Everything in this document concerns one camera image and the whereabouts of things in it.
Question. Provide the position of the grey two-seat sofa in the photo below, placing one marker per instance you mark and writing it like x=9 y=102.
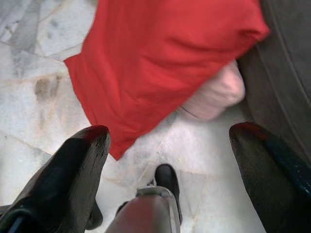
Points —
x=279 y=72

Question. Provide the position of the pale pink pillow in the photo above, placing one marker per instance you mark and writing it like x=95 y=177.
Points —
x=218 y=97

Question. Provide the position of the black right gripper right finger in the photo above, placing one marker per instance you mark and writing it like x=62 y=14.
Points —
x=262 y=182

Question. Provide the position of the red pillow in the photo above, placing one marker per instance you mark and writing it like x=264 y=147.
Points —
x=150 y=60

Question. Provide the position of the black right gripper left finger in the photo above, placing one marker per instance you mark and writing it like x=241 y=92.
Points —
x=73 y=170

